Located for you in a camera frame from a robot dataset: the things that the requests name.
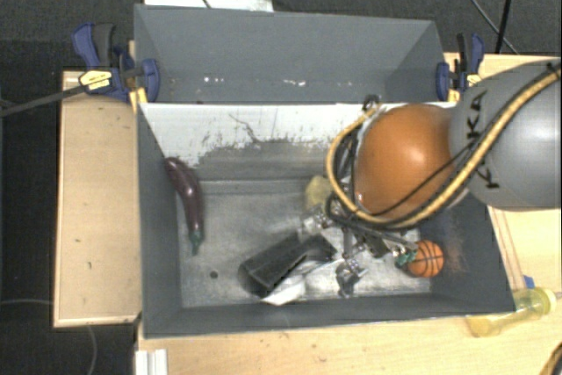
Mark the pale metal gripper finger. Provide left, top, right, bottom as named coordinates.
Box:
left=335, top=256, right=369, bottom=299
left=301, top=211, right=329, bottom=239

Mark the purple toy eggplant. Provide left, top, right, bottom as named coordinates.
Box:
left=163, top=156, right=205, bottom=257

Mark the pale wood flat board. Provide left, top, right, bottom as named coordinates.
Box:
left=53, top=68, right=144, bottom=328

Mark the white flat packet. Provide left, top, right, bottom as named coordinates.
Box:
left=260, top=257, right=340, bottom=306

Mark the clear yellow plastic bottle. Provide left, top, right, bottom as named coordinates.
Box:
left=466, top=286, right=559, bottom=338

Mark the small orange basketball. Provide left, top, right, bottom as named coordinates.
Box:
left=405, top=239, right=446, bottom=279

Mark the pale yellow round object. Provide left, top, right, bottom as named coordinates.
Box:
left=304, top=175, right=335, bottom=212

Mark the black rectangular box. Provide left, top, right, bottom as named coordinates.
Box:
left=237, top=232, right=338, bottom=299

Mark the grey metal bin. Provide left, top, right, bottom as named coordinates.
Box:
left=133, top=3, right=517, bottom=339

